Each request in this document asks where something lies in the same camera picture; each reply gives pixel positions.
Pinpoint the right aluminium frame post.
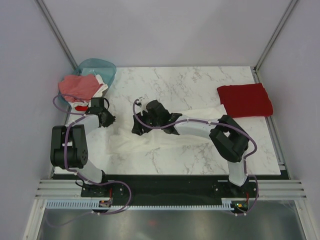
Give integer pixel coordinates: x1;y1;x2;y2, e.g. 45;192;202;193
251;0;300;74

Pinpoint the white t shirt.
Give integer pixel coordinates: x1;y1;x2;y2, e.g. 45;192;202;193
104;103;230;157

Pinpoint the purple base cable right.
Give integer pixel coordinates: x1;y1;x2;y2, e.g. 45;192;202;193
231;174;261;217

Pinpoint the pink t shirt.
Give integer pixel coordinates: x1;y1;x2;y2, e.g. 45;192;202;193
58;74;104;103

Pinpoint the aluminium extrusion crossbar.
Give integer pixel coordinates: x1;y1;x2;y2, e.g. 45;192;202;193
35;179;307;201

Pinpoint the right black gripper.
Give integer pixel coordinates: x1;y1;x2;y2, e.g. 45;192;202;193
131;110;162;137

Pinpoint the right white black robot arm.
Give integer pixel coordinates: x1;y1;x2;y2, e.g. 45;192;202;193
131;99;250;197

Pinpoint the folded red t shirt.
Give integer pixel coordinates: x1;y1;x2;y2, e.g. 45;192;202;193
217;83;274;118

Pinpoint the aluminium frame post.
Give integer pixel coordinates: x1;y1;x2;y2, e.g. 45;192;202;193
251;0;300;74
34;0;78;69

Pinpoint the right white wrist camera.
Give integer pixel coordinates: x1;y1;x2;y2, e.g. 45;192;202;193
135;96;149;112

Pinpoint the white slotted cable duct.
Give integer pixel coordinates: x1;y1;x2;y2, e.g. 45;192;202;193
45;199;234;211

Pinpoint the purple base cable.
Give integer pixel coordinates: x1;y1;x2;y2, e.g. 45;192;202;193
91;181;133;216
231;174;261;217

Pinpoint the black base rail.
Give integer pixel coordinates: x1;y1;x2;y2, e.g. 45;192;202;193
81;175;259;205

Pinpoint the white shirt red trim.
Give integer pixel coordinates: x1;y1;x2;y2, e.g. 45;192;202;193
68;74;109;112

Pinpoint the teal plastic basket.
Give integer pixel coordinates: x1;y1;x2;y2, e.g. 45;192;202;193
58;58;117;108

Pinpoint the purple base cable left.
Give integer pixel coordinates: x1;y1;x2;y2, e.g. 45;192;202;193
91;181;133;216

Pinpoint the left aluminium frame post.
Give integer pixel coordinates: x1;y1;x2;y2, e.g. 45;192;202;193
34;0;78;69

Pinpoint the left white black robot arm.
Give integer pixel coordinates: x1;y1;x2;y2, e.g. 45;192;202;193
50;97;116;197

